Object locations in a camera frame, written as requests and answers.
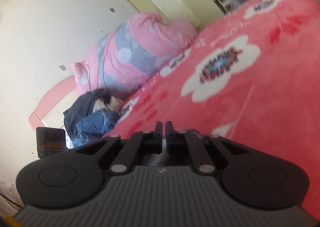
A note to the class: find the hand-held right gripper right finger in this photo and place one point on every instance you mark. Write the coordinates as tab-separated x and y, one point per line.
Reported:
170	142

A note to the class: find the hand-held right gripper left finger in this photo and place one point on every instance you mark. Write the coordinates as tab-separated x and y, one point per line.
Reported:
158	139

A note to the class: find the cream cloth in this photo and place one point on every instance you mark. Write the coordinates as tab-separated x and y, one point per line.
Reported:
110	104

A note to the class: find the blue jeans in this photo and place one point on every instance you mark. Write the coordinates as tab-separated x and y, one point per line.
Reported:
92	123

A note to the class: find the dark navy jacket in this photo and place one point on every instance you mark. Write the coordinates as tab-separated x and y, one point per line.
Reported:
80	107

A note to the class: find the red floral blanket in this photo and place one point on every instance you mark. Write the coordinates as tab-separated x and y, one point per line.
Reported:
250	104

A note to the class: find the pink grey floral duvet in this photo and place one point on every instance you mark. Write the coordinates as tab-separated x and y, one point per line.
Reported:
150	39

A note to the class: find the black box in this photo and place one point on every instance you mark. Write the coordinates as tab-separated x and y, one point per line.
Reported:
51	137

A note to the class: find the pink headboard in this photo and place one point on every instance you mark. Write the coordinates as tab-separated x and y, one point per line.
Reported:
50	94

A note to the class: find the person's cream fleece clothing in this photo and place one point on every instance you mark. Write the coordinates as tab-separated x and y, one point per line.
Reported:
7	192

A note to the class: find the wall socket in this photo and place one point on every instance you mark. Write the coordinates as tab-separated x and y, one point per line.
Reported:
62	67
111	10

